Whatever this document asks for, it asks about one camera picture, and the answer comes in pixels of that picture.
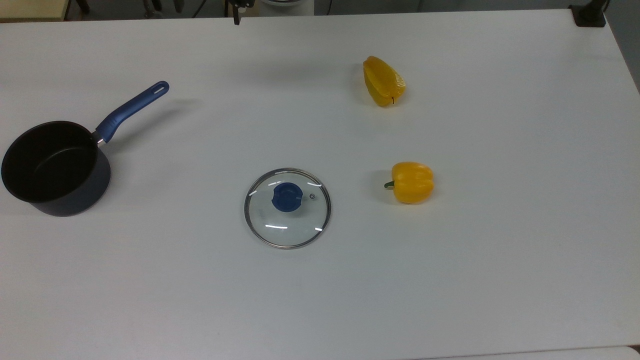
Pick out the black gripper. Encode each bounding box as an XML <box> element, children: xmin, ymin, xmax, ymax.
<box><xmin>224</xmin><ymin>0</ymin><xmax>255</xmax><ymax>26</ymax></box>

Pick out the glass lid blue knob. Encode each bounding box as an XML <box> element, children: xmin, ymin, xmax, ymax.
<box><xmin>244</xmin><ymin>167</ymin><xmax>332</xmax><ymax>250</ymax></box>

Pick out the yellow starfruit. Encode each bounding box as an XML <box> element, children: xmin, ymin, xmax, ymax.
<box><xmin>363</xmin><ymin>55</ymin><xmax>407</xmax><ymax>108</ymax></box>

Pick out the beige wooden furniture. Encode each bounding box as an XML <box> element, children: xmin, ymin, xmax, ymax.
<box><xmin>0</xmin><ymin>0</ymin><xmax>69</xmax><ymax>22</ymax></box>

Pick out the yellow bell pepper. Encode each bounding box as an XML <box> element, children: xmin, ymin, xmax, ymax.
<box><xmin>384</xmin><ymin>161</ymin><xmax>435</xmax><ymax>205</ymax></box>

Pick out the black table clamp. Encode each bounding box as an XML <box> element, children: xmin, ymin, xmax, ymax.
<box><xmin>569</xmin><ymin>0</ymin><xmax>611</xmax><ymax>28</ymax></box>

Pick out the black saucepan blue handle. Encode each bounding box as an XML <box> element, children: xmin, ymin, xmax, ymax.
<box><xmin>1</xmin><ymin>81</ymin><xmax>170</xmax><ymax>217</ymax></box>

